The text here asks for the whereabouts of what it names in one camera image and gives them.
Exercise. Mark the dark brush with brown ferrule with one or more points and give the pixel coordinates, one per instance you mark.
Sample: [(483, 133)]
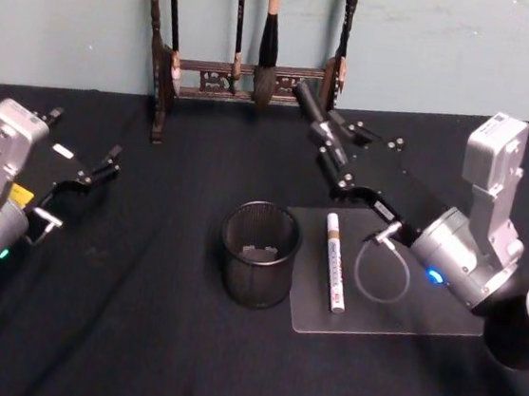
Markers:
[(347, 21)]

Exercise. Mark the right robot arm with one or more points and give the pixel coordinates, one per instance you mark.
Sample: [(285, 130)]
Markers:
[(493, 205)]

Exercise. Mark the thin dark patterned brush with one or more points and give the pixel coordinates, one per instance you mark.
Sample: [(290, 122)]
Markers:
[(239, 23)]

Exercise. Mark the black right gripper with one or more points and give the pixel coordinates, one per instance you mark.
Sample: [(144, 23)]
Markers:
[(395, 184)]

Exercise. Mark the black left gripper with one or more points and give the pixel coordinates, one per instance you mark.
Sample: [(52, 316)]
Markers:
[(51, 164)]

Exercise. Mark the black mesh pen cup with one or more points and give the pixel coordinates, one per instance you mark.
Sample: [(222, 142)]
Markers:
[(255, 278)]

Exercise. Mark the dark wooden brush rack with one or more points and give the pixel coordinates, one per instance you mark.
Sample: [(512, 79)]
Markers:
[(161, 100)]

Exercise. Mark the white marker pen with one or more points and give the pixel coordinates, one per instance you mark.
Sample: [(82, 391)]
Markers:
[(335, 263)]

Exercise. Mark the black table cloth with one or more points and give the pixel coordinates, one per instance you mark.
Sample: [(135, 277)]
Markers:
[(142, 346)]

